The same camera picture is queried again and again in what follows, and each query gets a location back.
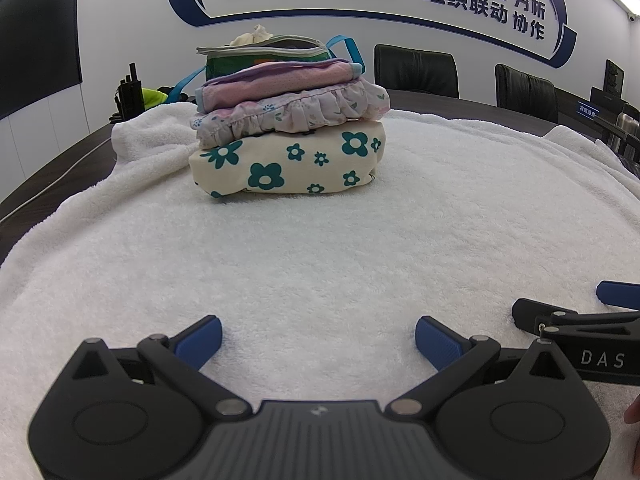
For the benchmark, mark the person's right hand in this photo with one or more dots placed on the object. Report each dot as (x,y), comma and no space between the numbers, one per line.
(634,412)

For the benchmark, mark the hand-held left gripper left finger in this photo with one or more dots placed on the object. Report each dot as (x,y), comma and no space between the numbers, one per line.
(201,341)

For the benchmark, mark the black office chair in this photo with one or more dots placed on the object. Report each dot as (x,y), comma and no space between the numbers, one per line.
(527,92)
(415,72)

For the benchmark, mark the pink garment with blue trim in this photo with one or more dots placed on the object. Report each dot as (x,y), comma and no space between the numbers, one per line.
(260,87)

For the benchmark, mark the yellow-green cloth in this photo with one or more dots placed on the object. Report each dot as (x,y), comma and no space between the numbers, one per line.
(154,97)

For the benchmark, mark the black walkie-talkie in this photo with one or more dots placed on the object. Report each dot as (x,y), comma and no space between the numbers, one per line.
(130,95)

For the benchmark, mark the cream garment with teal flowers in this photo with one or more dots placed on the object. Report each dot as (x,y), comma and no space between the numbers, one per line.
(280,165)

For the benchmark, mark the black equipment stand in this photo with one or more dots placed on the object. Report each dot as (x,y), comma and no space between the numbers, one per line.
(612,90)

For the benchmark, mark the dark wall screen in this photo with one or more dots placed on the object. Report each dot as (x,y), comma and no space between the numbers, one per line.
(35,45)

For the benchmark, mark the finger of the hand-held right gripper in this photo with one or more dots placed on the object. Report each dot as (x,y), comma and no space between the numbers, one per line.
(616,292)
(530,312)

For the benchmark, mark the cream cloth in bag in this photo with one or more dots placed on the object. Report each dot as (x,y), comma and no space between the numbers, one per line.
(250,36)

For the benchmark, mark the white fluffy towel blanket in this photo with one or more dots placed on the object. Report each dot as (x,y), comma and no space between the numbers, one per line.
(320,250)

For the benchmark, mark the pink floral ruffled garment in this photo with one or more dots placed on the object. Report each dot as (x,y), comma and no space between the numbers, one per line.
(280,115)

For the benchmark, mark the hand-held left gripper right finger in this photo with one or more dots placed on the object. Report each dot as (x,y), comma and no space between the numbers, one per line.
(437,342)

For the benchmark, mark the blue desk plaque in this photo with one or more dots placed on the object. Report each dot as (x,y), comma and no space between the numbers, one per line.
(586,110)

